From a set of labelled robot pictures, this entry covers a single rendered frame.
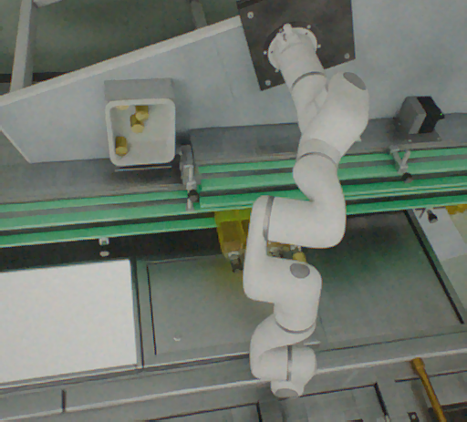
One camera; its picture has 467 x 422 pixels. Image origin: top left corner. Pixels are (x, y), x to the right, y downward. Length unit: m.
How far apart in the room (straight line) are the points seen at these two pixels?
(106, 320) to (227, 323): 0.32
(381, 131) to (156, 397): 0.97
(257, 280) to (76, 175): 0.75
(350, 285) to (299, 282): 0.70
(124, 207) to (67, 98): 0.32
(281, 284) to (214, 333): 0.53
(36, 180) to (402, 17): 1.07
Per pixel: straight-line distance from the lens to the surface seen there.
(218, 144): 1.51
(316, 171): 0.99
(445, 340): 1.64
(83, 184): 1.54
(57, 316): 1.52
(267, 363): 1.19
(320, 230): 0.97
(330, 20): 1.40
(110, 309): 1.51
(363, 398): 1.53
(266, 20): 1.34
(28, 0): 1.96
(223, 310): 1.51
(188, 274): 1.56
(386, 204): 1.73
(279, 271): 0.98
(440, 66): 1.68
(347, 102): 1.07
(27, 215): 1.52
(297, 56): 1.31
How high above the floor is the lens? 1.88
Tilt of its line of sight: 40 degrees down
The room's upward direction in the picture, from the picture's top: 166 degrees clockwise
